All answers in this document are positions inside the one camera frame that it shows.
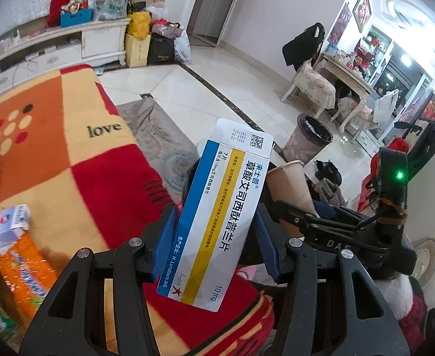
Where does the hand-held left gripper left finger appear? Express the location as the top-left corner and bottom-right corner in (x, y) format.
(19, 202), (180, 356)

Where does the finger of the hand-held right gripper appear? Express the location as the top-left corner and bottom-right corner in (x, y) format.
(273, 199), (352, 246)
(312, 199), (374, 228)

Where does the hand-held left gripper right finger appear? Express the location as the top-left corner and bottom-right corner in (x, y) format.
(256, 205), (411, 356)

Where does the brown paper cup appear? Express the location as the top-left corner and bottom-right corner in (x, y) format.
(266, 160), (320, 219)

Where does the white blue yellow medicine box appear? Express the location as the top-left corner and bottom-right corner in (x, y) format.
(157, 118), (274, 312)

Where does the pink trash bin black liner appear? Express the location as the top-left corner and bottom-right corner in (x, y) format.
(282, 114), (334, 164)

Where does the person's right forearm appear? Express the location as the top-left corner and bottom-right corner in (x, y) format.
(366, 271), (435, 356)

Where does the grey patterned rug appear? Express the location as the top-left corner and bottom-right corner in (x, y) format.
(115, 96), (211, 208)

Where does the white dining table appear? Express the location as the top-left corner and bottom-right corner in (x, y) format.
(321, 52), (377, 134)

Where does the orange snack packet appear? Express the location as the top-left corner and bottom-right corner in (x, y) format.
(0, 233), (58, 327)

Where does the small white blue medicine box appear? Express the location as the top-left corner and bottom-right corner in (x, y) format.
(0, 204), (33, 255)

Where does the black shopping bag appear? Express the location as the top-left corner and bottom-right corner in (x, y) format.
(147, 35), (175, 65)

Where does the cream paper bag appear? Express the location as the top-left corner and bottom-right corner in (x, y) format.
(124, 33), (151, 68)

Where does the framed flower picture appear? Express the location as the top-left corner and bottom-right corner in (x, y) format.
(353, 0), (372, 32)

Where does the white plastic bag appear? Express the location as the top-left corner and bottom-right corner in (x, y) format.
(174, 31), (192, 63)

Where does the white TV cabinet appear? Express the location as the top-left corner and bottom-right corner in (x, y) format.
(0, 18), (131, 93)

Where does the yellow bag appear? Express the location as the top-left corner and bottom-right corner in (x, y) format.
(128, 10), (152, 41)

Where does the blue storage box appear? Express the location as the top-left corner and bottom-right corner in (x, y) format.
(60, 7), (94, 28)

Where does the translucent plastic bag green print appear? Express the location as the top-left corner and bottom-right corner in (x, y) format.
(93, 0), (127, 22)

